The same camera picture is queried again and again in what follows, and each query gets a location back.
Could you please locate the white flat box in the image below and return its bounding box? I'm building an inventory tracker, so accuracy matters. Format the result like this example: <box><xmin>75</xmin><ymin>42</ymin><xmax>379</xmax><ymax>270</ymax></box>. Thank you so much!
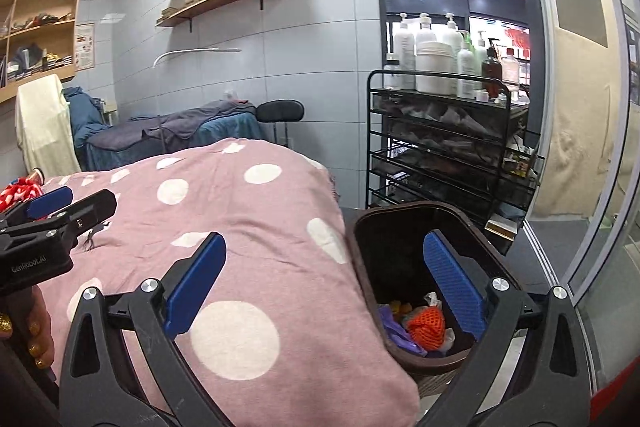
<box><xmin>485</xmin><ymin>214</ymin><xmax>518</xmax><ymax>240</ymax></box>

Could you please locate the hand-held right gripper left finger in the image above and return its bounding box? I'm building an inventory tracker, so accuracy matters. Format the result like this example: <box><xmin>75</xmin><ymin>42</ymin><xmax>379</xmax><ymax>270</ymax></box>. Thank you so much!
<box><xmin>57</xmin><ymin>231</ymin><xmax>228</xmax><ymax>427</ymax></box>

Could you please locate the white pump bottle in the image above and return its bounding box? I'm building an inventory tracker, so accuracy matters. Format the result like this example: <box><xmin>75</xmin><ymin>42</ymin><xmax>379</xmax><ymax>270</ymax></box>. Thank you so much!
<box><xmin>472</xmin><ymin>31</ymin><xmax>488</xmax><ymax>78</ymax></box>
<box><xmin>415</xmin><ymin>13</ymin><xmax>438</xmax><ymax>48</ymax></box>
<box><xmin>394</xmin><ymin>13</ymin><xmax>417</xmax><ymax>90</ymax></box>
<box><xmin>440</xmin><ymin>13</ymin><xmax>463</xmax><ymax>52</ymax></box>
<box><xmin>456</xmin><ymin>32</ymin><xmax>477</xmax><ymax>99</ymax></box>

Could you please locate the large white jar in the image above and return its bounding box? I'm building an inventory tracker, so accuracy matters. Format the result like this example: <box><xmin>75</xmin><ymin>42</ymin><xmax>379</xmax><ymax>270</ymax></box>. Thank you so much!
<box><xmin>416</xmin><ymin>42</ymin><xmax>458</xmax><ymax>94</ymax></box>

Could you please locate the purple plastic bag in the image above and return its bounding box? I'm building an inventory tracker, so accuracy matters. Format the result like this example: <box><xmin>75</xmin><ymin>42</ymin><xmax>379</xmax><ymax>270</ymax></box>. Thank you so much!
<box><xmin>377</xmin><ymin>304</ymin><xmax>428</xmax><ymax>355</ymax></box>

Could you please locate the cream cloth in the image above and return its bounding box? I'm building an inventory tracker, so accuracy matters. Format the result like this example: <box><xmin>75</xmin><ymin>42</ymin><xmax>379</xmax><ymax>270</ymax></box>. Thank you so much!
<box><xmin>15</xmin><ymin>74</ymin><xmax>82</xmax><ymax>175</ymax></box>

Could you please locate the orange foam net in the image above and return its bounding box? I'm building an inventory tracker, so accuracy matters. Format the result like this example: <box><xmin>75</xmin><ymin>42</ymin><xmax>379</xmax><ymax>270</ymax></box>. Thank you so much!
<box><xmin>402</xmin><ymin>304</ymin><xmax>447</xmax><ymax>353</ymax></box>

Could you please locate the wall poster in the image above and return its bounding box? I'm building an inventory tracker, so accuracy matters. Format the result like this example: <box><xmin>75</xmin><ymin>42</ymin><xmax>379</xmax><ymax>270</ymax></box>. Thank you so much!
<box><xmin>75</xmin><ymin>23</ymin><xmax>96</xmax><ymax>70</ymax></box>

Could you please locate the yellow black packet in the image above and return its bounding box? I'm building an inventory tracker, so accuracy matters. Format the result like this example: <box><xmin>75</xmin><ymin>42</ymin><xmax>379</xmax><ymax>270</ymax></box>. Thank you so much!
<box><xmin>505</xmin><ymin>152</ymin><xmax>531</xmax><ymax>178</ymax></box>

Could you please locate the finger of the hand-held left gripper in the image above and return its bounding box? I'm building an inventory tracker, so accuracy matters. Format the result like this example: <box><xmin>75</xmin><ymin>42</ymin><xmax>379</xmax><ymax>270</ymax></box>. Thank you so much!
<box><xmin>0</xmin><ymin>186</ymin><xmax>75</xmax><ymax>235</ymax></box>
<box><xmin>0</xmin><ymin>188</ymin><xmax>118</xmax><ymax>258</ymax></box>

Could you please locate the clear bottle with red cap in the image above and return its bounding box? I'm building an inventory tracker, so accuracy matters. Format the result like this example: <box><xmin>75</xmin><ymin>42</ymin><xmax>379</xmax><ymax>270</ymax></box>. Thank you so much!
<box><xmin>501</xmin><ymin>48</ymin><xmax>521</xmax><ymax>90</ymax></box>

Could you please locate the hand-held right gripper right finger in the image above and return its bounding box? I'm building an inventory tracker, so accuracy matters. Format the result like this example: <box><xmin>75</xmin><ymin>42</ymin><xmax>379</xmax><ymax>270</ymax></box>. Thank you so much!
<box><xmin>422</xmin><ymin>229</ymin><xmax>596</xmax><ymax>427</ymax></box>

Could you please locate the black wire cart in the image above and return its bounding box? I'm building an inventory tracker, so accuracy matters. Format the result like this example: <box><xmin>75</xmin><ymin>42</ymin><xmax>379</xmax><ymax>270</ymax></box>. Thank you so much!
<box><xmin>366</xmin><ymin>69</ymin><xmax>543</xmax><ymax>228</ymax></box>

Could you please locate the beige cardboard sheet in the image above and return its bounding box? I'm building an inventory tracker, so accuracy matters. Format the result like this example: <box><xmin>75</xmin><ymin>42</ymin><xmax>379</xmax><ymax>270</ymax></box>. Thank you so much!
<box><xmin>532</xmin><ymin>27</ymin><xmax>618</xmax><ymax>218</ymax></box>

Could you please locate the red patterned cloth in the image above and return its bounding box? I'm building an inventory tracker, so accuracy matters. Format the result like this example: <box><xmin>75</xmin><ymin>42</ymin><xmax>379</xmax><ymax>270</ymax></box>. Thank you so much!
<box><xmin>0</xmin><ymin>177</ymin><xmax>48</xmax><ymax>212</ymax></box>

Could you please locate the red cabinet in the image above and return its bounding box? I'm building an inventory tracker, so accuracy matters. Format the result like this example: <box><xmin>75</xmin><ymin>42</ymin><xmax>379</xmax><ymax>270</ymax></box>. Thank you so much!
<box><xmin>590</xmin><ymin>357</ymin><xmax>640</xmax><ymax>408</ymax></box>

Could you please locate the person's left hand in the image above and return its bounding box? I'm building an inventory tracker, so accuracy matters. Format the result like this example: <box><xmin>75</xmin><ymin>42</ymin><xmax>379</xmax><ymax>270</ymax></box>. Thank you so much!
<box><xmin>0</xmin><ymin>288</ymin><xmax>55</xmax><ymax>370</ymax></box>

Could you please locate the dark brown trash bin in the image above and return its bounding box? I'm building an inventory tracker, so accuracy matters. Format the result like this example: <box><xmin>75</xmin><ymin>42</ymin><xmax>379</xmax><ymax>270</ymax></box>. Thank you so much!
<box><xmin>351</xmin><ymin>201</ymin><xmax>526</xmax><ymax>383</ymax></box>

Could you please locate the pink polka dot blanket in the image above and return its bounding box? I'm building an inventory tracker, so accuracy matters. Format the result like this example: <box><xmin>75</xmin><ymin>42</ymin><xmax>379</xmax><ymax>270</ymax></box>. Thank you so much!
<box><xmin>32</xmin><ymin>138</ymin><xmax>421</xmax><ymax>427</ymax></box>

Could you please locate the grey board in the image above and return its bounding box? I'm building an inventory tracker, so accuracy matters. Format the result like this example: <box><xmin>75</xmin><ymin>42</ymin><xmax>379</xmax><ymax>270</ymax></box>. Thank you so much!
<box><xmin>547</xmin><ymin>0</ymin><xmax>608</xmax><ymax>48</ymax></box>

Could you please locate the blue massage bed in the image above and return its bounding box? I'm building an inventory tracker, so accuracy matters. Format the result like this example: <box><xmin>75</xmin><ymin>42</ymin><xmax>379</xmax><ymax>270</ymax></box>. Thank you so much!
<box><xmin>65</xmin><ymin>87</ymin><xmax>268</xmax><ymax>170</ymax></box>

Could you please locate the grey blanket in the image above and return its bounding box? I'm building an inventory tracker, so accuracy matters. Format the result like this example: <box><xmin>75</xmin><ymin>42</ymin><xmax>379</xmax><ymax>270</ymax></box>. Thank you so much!
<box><xmin>95</xmin><ymin>101</ymin><xmax>258</xmax><ymax>142</ymax></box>

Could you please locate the white lotion bottles group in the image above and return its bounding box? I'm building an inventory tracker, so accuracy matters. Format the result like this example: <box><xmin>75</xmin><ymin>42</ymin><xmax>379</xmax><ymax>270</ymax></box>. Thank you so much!
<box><xmin>369</xmin><ymin>0</ymin><xmax>546</xmax><ymax>218</ymax></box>

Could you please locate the brown pump bottle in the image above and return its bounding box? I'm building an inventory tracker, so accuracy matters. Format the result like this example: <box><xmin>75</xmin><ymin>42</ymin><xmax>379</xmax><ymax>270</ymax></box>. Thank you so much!
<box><xmin>481</xmin><ymin>38</ymin><xmax>503</xmax><ymax>98</ymax></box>

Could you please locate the black stool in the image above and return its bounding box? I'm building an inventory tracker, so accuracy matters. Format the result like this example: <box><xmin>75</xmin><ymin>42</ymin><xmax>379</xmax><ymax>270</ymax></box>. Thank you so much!
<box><xmin>256</xmin><ymin>99</ymin><xmax>305</xmax><ymax>148</ymax></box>

